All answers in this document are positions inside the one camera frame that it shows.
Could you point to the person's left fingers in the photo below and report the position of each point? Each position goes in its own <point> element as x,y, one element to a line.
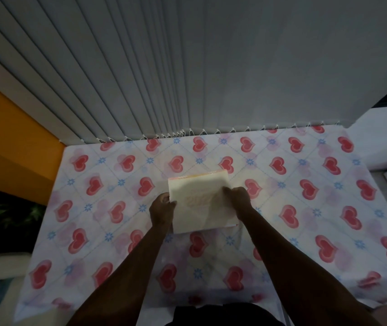
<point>167,198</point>

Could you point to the person's right forearm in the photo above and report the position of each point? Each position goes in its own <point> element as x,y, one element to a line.
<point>295,271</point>

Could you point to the person's right fingers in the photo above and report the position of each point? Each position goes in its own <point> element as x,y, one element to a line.
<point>228,190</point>

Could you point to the person's black shorts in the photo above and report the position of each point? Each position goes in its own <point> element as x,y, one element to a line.
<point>227,315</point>

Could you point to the person's left hand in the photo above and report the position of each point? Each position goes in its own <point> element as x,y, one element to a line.
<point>162,210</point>

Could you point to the person's right hand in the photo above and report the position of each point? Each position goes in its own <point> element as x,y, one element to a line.
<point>239,200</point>

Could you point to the grey vertical blinds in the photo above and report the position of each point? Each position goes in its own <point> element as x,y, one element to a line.
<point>180,64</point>

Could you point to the person's left forearm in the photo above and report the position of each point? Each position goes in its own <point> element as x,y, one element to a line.
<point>125,274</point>

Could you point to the green plant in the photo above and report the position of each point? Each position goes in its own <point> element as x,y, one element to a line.
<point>6,213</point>

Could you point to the cream white book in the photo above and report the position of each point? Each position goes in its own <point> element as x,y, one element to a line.
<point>202,200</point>

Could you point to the heart patterned tablecloth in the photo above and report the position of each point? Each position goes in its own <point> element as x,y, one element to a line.
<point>214,217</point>

